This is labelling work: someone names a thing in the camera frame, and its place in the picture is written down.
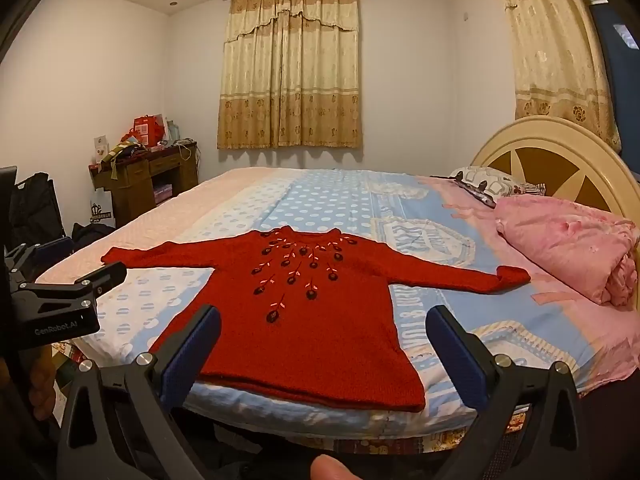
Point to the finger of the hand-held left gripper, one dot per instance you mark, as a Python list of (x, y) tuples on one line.
[(100, 277), (52, 249)]

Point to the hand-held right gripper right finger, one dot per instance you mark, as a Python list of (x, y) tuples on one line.
[(457, 355)]

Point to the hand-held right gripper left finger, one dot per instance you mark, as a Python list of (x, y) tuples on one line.
[(192, 355)]

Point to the red embroidered knit sweater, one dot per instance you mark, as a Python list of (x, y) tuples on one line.
[(320, 320)]

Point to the person's left hand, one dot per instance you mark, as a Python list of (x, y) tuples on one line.
[(42, 387)]

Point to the person's right hand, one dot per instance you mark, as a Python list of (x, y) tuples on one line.
[(334, 469)]

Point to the small black bag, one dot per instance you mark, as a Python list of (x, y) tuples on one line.
[(92, 235)]

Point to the large black bag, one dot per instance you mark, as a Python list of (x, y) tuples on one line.
[(35, 210)]

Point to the white paper bag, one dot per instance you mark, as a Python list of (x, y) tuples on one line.
[(102, 210)]

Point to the brown wooden desk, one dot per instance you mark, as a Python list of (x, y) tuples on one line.
[(135, 180)]

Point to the white card box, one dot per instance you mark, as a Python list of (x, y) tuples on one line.
[(101, 149)]

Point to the colourful cloth pile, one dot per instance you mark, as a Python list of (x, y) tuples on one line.
[(125, 152)]

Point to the pink quilted mattress pad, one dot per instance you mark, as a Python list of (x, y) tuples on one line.
[(200, 200)]

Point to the red gift bag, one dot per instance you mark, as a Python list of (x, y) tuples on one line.
[(147, 131)]

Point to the pink folded quilt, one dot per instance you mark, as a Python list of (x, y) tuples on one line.
[(565, 245)]

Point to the grey patterned pillow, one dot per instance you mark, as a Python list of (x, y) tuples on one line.
[(492, 182)]

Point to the bed with patterned sheet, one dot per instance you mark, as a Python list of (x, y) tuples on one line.
[(350, 200)]

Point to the cream wooden headboard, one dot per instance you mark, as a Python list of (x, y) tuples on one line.
[(565, 135)]

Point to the beige floral window curtain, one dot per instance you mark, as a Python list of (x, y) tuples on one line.
[(290, 75), (555, 50)]

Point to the dark window pane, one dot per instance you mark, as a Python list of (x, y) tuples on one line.
[(617, 60)]

